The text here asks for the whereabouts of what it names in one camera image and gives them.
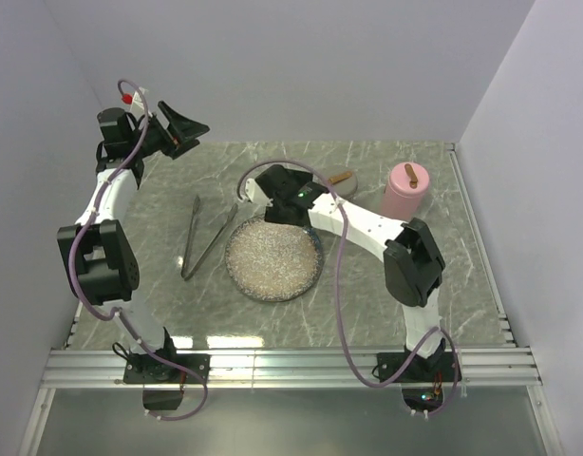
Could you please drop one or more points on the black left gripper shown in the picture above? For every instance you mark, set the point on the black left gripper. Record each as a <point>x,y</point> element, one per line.
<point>182,133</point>

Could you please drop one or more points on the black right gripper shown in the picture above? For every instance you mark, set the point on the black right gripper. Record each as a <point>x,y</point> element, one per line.
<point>272,216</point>

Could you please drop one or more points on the grey cup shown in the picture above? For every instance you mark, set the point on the grey cup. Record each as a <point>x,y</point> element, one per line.
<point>346,189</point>

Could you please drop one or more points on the grey round lid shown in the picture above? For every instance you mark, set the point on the grey round lid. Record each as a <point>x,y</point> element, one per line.
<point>342,176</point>

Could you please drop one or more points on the metal food tongs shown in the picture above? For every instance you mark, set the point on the metal food tongs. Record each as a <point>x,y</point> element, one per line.
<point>190,264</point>

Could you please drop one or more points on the pink cup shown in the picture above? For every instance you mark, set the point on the pink cup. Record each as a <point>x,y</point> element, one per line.
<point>401,203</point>

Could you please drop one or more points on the pink round lid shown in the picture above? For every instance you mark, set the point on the pink round lid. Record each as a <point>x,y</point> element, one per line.
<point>409,179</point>

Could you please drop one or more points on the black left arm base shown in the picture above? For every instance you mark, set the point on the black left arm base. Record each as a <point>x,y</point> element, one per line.
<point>168,370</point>

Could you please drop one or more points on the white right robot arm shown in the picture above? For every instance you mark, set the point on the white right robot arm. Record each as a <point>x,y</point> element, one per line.
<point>412,261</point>

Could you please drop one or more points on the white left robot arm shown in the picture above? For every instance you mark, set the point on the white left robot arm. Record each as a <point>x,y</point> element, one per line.
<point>101,267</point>

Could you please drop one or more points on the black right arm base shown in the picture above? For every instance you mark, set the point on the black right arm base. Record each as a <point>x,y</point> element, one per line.
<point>423,371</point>

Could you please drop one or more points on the speckled ceramic plate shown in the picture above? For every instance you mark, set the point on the speckled ceramic plate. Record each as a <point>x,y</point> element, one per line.
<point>272,262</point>

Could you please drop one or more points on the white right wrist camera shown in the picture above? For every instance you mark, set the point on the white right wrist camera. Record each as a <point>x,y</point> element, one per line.
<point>253,193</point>

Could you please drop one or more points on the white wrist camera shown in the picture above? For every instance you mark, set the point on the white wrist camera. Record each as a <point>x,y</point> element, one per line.
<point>253,193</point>
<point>133,102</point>

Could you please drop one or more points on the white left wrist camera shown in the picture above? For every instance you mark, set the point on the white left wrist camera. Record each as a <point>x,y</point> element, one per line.
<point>133,102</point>

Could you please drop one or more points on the aluminium mounting rail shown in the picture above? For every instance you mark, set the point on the aluminium mounting rail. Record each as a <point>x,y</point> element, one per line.
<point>280,369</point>

